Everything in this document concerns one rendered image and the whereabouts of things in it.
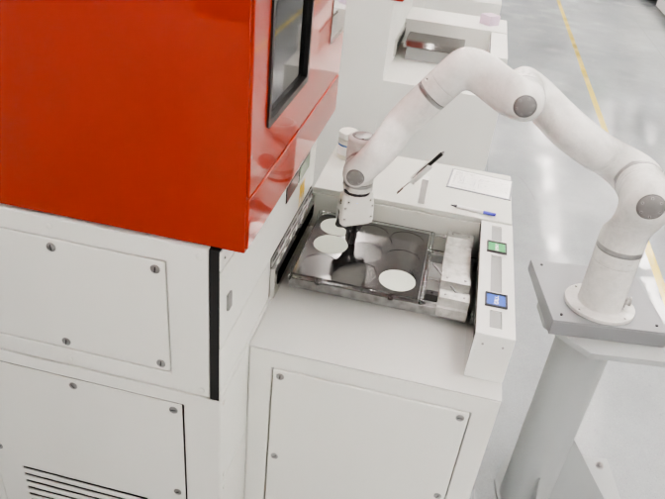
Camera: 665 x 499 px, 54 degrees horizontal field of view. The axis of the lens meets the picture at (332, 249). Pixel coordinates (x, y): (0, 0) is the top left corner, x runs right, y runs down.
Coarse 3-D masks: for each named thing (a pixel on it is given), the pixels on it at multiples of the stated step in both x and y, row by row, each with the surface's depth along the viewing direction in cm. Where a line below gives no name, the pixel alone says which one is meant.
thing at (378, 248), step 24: (312, 240) 192; (360, 240) 194; (384, 240) 196; (408, 240) 197; (312, 264) 181; (336, 264) 182; (360, 264) 184; (384, 264) 185; (408, 264) 186; (384, 288) 175
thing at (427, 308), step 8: (296, 280) 184; (304, 288) 184; (312, 288) 184; (320, 288) 183; (328, 288) 183; (336, 288) 182; (344, 296) 183; (352, 296) 182; (360, 296) 182; (368, 296) 181; (376, 296) 180; (376, 304) 182; (384, 304) 181; (392, 304) 181; (400, 304) 180; (408, 304) 180; (416, 304) 179; (424, 304) 179; (432, 304) 179; (416, 312) 180; (424, 312) 180; (432, 312) 179; (456, 320) 179
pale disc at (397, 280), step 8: (384, 272) 181; (392, 272) 182; (400, 272) 182; (384, 280) 178; (392, 280) 178; (400, 280) 179; (408, 280) 179; (392, 288) 175; (400, 288) 176; (408, 288) 176
